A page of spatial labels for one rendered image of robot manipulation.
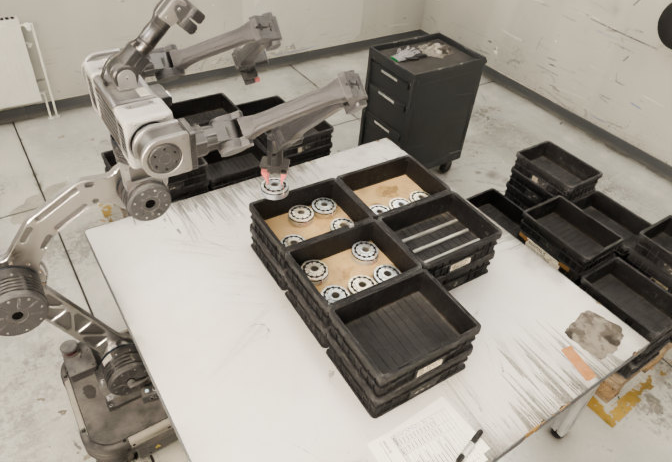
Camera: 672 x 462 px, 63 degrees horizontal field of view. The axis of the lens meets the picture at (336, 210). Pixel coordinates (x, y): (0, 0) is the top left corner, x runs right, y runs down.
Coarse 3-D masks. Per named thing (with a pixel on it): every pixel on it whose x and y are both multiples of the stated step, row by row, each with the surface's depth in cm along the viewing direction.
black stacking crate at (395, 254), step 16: (368, 224) 209; (336, 240) 204; (352, 240) 209; (368, 240) 215; (384, 240) 207; (304, 256) 199; (320, 256) 204; (400, 256) 201; (288, 272) 198; (304, 288) 188; (320, 320) 184
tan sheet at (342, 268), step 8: (336, 256) 207; (344, 256) 208; (384, 256) 209; (328, 264) 204; (336, 264) 204; (344, 264) 204; (352, 264) 205; (376, 264) 206; (384, 264) 206; (392, 264) 206; (336, 272) 201; (344, 272) 201; (352, 272) 202; (360, 272) 202; (368, 272) 202; (328, 280) 198; (336, 280) 198; (344, 280) 198; (320, 288) 194
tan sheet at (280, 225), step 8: (280, 216) 223; (336, 216) 226; (344, 216) 226; (272, 224) 219; (280, 224) 219; (288, 224) 220; (312, 224) 221; (320, 224) 221; (328, 224) 221; (280, 232) 216; (288, 232) 216; (296, 232) 216; (304, 232) 217; (312, 232) 217; (320, 232) 217; (280, 240) 212
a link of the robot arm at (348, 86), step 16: (336, 80) 149; (352, 80) 151; (304, 96) 150; (320, 96) 149; (336, 96) 149; (352, 96) 148; (240, 112) 154; (272, 112) 151; (288, 112) 150; (304, 112) 151; (256, 128) 152; (224, 144) 152; (240, 144) 153
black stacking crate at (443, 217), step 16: (416, 208) 220; (432, 208) 226; (448, 208) 233; (464, 208) 224; (400, 224) 220; (416, 224) 226; (432, 224) 227; (464, 224) 227; (480, 224) 219; (416, 240) 218; (432, 240) 219; (448, 240) 220; (464, 240) 220; (432, 256) 212; (464, 256) 207; (480, 256) 213; (432, 272) 199; (448, 272) 206
